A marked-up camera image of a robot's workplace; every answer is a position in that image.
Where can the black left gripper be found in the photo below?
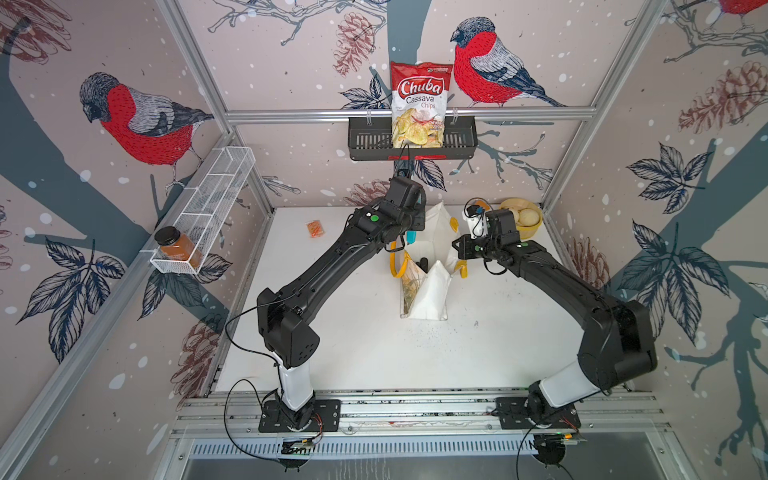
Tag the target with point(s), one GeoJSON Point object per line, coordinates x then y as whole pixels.
{"type": "Point", "coordinates": [419, 210]}

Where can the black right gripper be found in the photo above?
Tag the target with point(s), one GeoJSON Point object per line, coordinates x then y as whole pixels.
{"type": "Point", "coordinates": [463, 249]}

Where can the white tote pouch yellow handles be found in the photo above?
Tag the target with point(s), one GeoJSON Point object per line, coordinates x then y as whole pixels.
{"type": "Point", "coordinates": [424, 296]}

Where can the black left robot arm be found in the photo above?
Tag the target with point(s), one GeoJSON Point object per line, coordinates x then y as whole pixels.
{"type": "Point", "coordinates": [284, 317]}

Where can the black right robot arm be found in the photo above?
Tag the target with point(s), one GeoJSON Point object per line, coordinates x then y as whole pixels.
{"type": "Point", "coordinates": [617, 343]}

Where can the white steamed bun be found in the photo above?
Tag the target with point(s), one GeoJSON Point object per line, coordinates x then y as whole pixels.
{"type": "Point", "coordinates": [528, 217]}

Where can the yellow bamboo steamer basket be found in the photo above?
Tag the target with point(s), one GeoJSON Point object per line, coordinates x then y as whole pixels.
{"type": "Point", "coordinates": [515, 205]}

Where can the orange snack packet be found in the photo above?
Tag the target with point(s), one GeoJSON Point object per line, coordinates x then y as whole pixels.
{"type": "Point", "coordinates": [315, 229]}

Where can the Chuba cassava chips bag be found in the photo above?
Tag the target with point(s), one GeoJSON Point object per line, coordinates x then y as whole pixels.
{"type": "Point", "coordinates": [419, 103]}

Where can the orange sauce jar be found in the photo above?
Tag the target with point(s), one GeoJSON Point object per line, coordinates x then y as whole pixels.
{"type": "Point", "coordinates": [178, 246]}

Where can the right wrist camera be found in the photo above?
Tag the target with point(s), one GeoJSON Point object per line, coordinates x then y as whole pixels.
{"type": "Point", "coordinates": [475, 216]}

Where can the black wire wall basket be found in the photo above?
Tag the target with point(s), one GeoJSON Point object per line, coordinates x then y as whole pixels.
{"type": "Point", "coordinates": [371, 140]}

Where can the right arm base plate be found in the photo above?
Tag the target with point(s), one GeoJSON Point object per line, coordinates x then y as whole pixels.
{"type": "Point", "coordinates": [518, 413]}

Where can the white wire wall shelf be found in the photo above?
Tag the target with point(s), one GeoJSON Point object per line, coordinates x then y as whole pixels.
{"type": "Point", "coordinates": [208, 206]}

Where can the aluminium rail frame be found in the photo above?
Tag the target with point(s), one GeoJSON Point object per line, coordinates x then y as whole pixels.
{"type": "Point", "coordinates": [379, 424]}

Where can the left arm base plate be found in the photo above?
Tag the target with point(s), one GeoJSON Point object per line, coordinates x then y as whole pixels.
{"type": "Point", "coordinates": [315, 416]}

